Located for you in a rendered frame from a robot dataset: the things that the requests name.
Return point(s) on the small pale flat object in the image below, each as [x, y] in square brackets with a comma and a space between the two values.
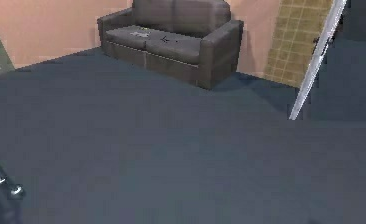
[139, 34]

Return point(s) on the dark grey sofa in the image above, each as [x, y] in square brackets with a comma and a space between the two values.
[177, 50]

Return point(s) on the black chair with metal legs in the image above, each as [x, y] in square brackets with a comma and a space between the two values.
[4, 183]

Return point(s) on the white room door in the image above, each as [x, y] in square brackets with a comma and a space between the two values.
[316, 60]

